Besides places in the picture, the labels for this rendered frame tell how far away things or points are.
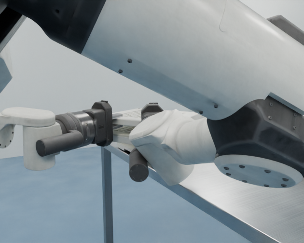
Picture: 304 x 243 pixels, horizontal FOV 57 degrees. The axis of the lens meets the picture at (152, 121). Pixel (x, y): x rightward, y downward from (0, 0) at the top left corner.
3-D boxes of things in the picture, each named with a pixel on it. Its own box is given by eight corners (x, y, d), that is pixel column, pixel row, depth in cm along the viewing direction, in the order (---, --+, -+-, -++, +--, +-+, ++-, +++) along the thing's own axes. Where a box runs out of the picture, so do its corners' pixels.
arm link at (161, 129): (144, 117, 55) (184, 101, 43) (172, 152, 56) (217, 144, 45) (121, 139, 52) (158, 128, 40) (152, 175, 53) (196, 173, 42)
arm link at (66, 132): (58, 150, 71) (14, 162, 62) (58, 109, 69) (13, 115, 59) (89, 164, 65) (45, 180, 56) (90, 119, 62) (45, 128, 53)
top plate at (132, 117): (171, 130, 71) (172, 122, 71) (94, 122, 82) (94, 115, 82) (201, 118, 92) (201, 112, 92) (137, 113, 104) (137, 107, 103)
